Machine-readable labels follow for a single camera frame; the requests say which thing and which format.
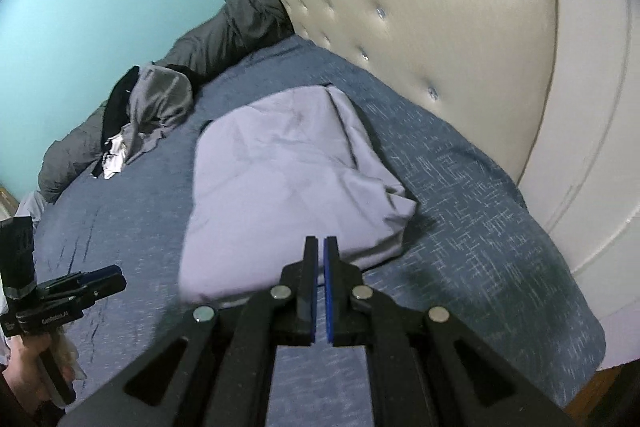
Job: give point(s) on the dark grey rolled duvet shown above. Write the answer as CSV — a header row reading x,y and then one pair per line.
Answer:
x,y
240,27

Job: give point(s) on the bed with blue sheet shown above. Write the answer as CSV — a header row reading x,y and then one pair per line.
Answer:
x,y
450,217

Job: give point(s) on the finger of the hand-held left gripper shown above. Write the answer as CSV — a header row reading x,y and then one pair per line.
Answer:
x,y
100,274
105,288

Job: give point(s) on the light grey jacket black lining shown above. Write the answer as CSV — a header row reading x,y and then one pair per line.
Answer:
x,y
280,187

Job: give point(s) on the grey sweater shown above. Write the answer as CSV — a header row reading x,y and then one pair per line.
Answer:
x,y
160,97

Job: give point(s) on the cream tufted headboard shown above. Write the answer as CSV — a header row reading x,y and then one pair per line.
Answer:
x,y
450,32

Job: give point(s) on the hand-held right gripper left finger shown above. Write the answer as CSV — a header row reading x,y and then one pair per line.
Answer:
x,y
310,302

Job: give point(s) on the pale lavender crumpled blanket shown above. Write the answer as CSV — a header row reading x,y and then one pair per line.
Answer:
x,y
27,207

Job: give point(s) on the black and white ruffled garment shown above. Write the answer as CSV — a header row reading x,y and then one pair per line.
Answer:
x,y
116,107

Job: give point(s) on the person's left hand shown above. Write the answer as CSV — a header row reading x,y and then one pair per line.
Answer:
x,y
27,372

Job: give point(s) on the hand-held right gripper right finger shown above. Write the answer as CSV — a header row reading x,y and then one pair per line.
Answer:
x,y
330,302

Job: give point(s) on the person's left forearm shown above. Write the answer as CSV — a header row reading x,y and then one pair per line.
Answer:
x,y
42,418

